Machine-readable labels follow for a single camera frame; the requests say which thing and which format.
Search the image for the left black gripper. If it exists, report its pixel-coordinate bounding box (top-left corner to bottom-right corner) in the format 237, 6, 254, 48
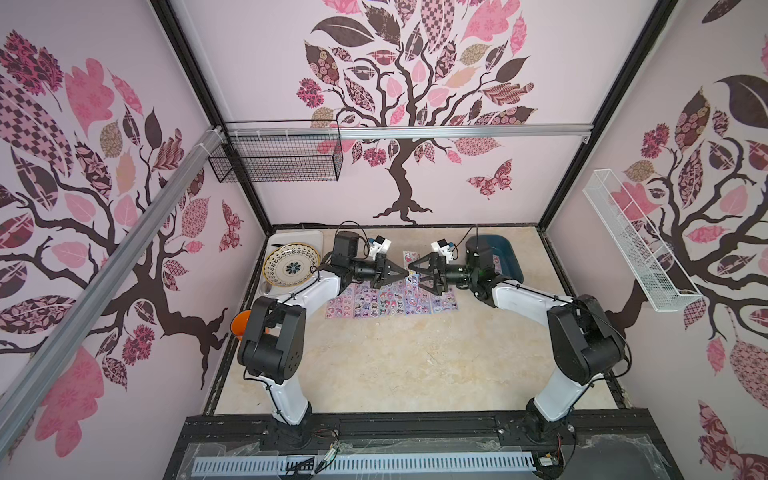
347, 252, 407, 288

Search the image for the character sticker sheet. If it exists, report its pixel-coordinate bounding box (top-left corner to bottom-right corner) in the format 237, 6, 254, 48
429, 291, 458, 314
378, 283, 405, 317
353, 283, 380, 318

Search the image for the pink sticker sheet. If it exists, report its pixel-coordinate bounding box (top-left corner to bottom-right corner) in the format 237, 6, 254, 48
325, 286, 355, 319

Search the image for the teal plastic storage box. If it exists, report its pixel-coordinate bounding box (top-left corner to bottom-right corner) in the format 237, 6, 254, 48
465, 234, 524, 283

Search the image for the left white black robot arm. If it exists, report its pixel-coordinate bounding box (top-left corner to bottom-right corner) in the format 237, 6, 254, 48
230, 231, 409, 427

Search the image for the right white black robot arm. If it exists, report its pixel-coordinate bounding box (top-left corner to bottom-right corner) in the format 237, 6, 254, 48
409, 235, 630, 428

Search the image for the patterned ceramic plate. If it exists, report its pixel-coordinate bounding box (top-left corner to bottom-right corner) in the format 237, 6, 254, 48
262, 243, 321, 288

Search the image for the orange cup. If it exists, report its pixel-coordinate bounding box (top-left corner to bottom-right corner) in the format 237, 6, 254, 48
230, 310, 251, 340

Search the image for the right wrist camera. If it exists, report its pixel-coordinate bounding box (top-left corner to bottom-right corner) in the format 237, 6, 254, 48
431, 239, 456, 263

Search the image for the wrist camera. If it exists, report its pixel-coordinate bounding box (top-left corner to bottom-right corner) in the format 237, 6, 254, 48
367, 235, 392, 260
431, 239, 456, 263

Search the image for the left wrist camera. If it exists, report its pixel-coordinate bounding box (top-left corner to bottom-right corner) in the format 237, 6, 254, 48
367, 235, 392, 260

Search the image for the aluminium rail back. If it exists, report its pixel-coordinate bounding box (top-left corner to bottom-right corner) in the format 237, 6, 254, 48
227, 122, 593, 140

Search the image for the aluminium rail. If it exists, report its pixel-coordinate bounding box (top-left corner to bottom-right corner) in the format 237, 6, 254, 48
1, 126, 224, 456
227, 122, 593, 140

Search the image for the black wire basket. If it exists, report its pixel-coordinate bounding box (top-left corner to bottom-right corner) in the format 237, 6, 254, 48
208, 119, 344, 183

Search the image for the white slotted cable duct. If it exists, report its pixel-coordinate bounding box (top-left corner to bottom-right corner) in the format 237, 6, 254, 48
190, 451, 536, 479

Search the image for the white wire shelf basket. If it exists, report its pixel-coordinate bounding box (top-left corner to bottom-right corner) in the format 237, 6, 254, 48
583, 169, 704, 313

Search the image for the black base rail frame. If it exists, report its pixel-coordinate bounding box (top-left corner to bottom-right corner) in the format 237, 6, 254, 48
165, 409, 681, 479

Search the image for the aluminium rail left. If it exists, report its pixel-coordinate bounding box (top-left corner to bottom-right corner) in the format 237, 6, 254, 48
1, 126, 224, 456

